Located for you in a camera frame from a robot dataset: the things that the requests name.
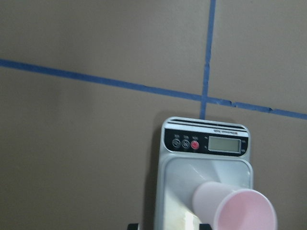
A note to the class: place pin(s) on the pink paper cup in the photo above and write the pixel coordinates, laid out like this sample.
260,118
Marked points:
228,207

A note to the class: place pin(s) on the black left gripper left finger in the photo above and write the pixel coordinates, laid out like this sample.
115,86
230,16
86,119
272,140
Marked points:
133,226

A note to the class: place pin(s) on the silver digital kitchen scale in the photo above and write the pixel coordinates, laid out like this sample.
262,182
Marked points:
194,151

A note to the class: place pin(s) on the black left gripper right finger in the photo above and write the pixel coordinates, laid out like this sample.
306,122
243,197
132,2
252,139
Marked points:
205,226

